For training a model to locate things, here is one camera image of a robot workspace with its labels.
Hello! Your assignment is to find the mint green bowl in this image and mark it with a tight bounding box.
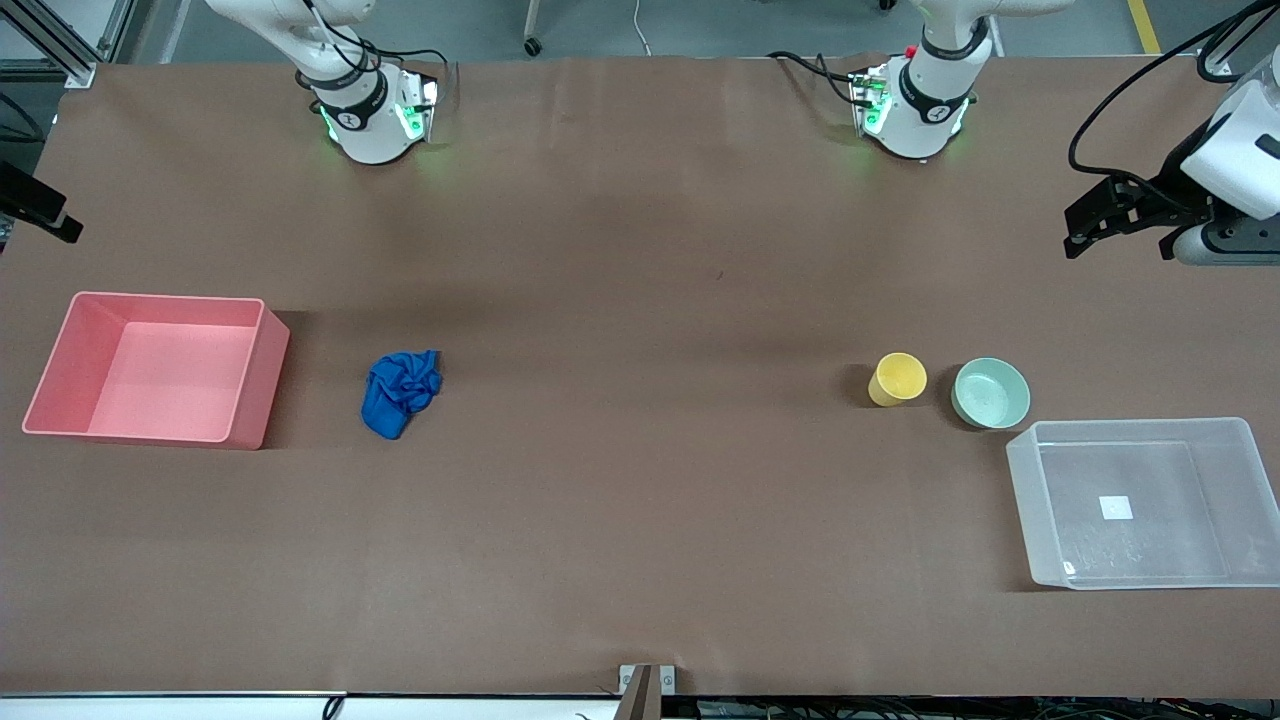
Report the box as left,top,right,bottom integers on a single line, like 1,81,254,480
951,357,1032,430

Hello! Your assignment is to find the yellow cup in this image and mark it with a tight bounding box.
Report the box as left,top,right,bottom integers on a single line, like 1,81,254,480
867,352,928,408

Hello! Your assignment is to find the blue cloth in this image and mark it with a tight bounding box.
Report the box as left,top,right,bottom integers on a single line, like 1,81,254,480
361,349,444,440

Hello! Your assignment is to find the grey base connector box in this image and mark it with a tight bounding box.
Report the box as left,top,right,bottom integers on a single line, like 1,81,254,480
850,62,893,139
398,68,442,143

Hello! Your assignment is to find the clear plastic box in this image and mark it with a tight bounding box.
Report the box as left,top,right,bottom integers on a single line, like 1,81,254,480
1006,417,1280,591

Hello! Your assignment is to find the pink plastic bin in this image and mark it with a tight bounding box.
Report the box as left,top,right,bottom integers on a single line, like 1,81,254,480
22,291,291,451

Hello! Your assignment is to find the metal table bracket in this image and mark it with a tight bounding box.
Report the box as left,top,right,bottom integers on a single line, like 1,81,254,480
618,664,677,720

